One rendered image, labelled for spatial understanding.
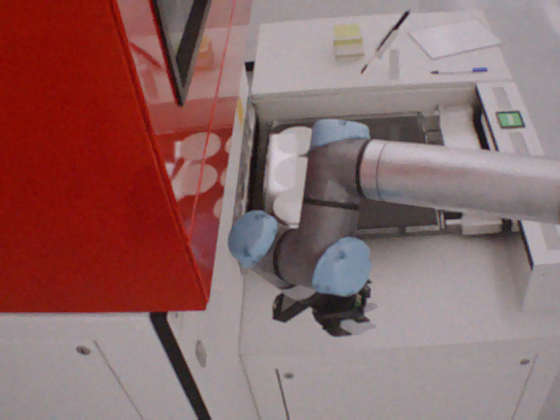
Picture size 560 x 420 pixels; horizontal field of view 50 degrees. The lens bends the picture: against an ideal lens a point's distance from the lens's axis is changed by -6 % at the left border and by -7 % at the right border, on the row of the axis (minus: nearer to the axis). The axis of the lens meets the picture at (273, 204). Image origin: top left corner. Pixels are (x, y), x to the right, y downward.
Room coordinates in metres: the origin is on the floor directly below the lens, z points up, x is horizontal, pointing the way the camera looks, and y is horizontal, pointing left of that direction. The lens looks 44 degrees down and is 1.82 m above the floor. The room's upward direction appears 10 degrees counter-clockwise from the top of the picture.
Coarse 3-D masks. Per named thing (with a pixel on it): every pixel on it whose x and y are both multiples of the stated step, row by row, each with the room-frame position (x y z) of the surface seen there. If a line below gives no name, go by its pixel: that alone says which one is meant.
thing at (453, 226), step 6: (450, 222) 0.86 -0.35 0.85; (456, 222) 0.85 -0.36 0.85; (450, 228) 0.85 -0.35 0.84; (456, 228) 0.85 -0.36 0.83; (384, 234) 0.87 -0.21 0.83; (390, 234) 0.87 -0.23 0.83; (396, 234) 0.87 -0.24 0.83; (408, 234) 0.87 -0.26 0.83; (414, 234) 0.86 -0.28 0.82; (420, 234) 0.86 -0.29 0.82; (426, 234) 0.86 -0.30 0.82; (432, 234) 0.86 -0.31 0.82
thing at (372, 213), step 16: (288, 128) 1.19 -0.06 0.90; (368, 128) 1.14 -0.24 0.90; (384, 128) 1.13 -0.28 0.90; (400, 128) 1.12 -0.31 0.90; (416, 128) 1.11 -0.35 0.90; (272, 144) 1.14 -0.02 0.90; (272, 160) 1.08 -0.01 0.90; (272, 176) 1.03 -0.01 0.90; (272, 192) 0.98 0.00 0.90; (272, 208) 0.93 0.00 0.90; (368, 208) 0.89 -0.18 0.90; (384, 208) 0.88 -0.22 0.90; (400, 208) 0.87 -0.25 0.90; (416, 208) 0.86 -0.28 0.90; (432, 208) 0.86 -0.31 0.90; (288, 224) 0.88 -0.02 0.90; (368, 224) 0.84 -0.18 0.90; (384, 224) 0.84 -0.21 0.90; (400, 224) 0.83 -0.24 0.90; (416, 224) 0.82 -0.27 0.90; (432, 224) 0.82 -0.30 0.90
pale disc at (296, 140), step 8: (296, 128) 1.18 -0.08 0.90; (304, 128) 1.18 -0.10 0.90; (280, 136) 1.16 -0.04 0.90; (288, 136) 1.16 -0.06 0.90; (296, 136) 1.15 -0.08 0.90; (304, 136) 1.15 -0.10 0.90; (280, 144) 1.13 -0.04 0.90; (288, 144) 1.13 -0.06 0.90; (296, 144) 1.12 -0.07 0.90; (304, 144) 1.12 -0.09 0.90; (288, 152) 1.10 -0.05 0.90; (296, 152) 1.10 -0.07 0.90; (304, 152) 1.09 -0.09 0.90
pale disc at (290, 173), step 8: (288, 160) 1.07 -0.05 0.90; (296, 160) 1.07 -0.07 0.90; (304, 160) 1.06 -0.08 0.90; (280, 168) 1.05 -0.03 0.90; (288, 168) 1.05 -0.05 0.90; (296, 168) 1.04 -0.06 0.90; (304, 168) 1.04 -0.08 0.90; (280, 176) 1.03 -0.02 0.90; (288, 176) 1.02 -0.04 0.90; (296, 176) 1.02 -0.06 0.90; (304, 176) 1.01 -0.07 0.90; (280, 184) 1.00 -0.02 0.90; (288, 184) 1.00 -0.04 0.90; (296, 184) 0.99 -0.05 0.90
